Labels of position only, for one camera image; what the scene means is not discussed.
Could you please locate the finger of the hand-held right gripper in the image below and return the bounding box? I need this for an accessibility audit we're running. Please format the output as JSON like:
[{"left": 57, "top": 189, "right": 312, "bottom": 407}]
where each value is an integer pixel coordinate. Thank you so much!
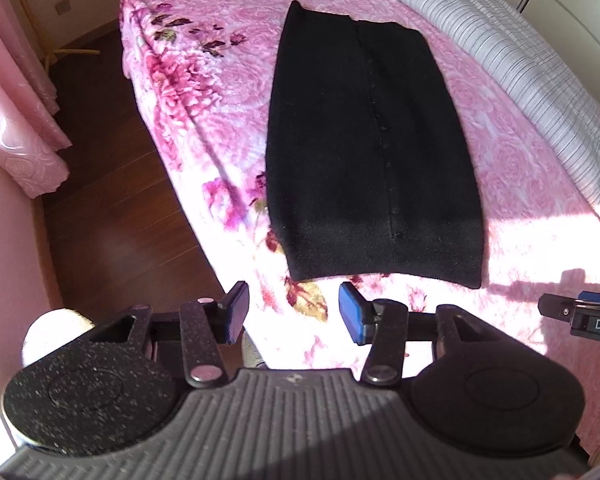
[{"left": 537, "top": 290, "right": 600, "bottom": 321}]

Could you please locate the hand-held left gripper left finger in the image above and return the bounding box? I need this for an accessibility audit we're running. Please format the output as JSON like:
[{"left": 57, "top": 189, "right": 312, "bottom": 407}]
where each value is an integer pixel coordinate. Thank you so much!
[{"left": 87, "top": 281, "right": 251, "bottom": 390}]

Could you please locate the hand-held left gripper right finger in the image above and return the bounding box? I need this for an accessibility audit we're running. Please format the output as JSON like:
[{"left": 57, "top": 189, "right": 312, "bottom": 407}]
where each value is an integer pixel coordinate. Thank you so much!
[{"left": 338, "top": 281, "right": 501, "bottom": 388}]

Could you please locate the black knit cardigan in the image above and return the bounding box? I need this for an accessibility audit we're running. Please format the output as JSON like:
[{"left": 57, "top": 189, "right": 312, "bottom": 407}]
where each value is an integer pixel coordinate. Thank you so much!
[{"left": 266, "top": 0, "right": 485, "bottom": 290}]

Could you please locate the white fluffy object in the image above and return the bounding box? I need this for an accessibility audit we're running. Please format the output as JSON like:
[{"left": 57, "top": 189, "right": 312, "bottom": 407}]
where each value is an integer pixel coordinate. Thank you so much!
[{"left": 22, "top": 308, "right": 97, "bottom": 367}]

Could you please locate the pink floral blanket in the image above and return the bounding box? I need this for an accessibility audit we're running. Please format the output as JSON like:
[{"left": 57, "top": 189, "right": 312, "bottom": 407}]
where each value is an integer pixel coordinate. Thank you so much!
[{"left": 119, "top": 0, "right": 600, "bottom": 358}]

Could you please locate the striped lilac duvet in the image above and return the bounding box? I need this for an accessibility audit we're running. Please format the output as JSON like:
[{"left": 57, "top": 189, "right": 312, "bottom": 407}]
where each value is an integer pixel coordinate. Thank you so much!
[{"left": 350, "top": 0, "right": 600, "bottom": 234}]

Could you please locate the pink curtain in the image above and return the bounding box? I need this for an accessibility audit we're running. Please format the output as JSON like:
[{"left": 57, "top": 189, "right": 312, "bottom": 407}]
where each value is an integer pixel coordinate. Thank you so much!
[{"left": 0, "top": 0, "right": 74, "bottom": 200}]

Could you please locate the white wardrobe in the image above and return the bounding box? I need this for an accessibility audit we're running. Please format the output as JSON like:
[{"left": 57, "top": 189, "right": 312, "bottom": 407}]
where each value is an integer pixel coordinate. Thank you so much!
[{"left": 485, "top": 0, "right": 600, "bottom": 111}]

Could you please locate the wooden stand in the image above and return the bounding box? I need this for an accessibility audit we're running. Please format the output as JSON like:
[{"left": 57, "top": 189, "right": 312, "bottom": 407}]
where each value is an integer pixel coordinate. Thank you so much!
[{"left": 9, "top": 0, "right": 101, "bottom": 63}]

